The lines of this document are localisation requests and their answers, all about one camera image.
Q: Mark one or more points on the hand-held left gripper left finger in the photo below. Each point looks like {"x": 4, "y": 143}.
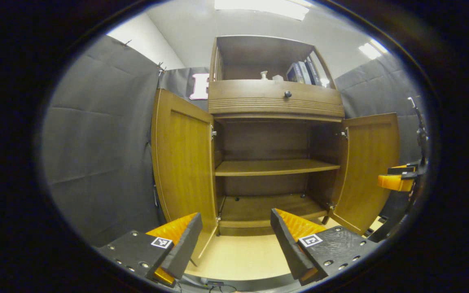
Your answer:
{"x": 185, "y": 248}

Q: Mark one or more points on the wooden inner shelf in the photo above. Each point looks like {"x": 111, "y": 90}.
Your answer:
{"x": 275, "y": 167}

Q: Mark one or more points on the small ceiling light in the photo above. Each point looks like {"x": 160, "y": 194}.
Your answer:
{"x": 373, "y": 49}

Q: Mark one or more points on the wooden drawer with black knob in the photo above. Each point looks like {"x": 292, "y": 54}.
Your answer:
{"x": 250, "y": 95}

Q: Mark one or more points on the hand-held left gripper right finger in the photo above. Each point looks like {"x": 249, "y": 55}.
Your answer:
{"x": 289, "y": 248}

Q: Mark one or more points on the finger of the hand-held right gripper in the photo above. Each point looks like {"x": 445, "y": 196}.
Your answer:
{"x": 395, "y": 183}
{"x": 401, "y": 170}

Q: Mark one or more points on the small white figurine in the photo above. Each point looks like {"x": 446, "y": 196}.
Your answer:
{"x": 264, "y": 75}

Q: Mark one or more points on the metal door hinge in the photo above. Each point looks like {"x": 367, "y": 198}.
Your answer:
{"x": 329, "y": 211}
{"x": 218, "y": 224}
{"x": 343, "y": 133}
{"x": 213, "y": 132}

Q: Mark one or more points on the black backdrop cloth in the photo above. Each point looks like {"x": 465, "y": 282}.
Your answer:
{"x": 100, "y": 142}

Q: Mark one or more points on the wooden shoe cabinet door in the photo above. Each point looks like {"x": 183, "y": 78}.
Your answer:
{"x": 185, "y": 162}
{"x": 371, "y": 162}

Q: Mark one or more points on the dark blue book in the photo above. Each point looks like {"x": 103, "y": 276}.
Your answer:
{"x": 293, "y": 73}

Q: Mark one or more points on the small white object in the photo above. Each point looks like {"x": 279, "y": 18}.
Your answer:
{"x": 278, "y": 77}

